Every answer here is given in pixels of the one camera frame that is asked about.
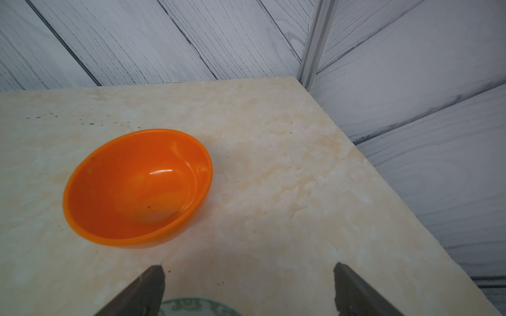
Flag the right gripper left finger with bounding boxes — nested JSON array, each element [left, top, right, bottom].
[[96, 265, 166, 316]]

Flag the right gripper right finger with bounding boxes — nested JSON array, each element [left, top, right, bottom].
[[333, 263, 403, 316]]

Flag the green patterned ceramic bowl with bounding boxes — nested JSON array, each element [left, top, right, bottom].
[[158, 298, 241, 316]]

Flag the orange plastic bowl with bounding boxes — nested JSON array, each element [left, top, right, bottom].
[[62, 129, 213, 247]]

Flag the right metal frame post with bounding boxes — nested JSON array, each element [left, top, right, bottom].
[[297, 0, 341, 92]]

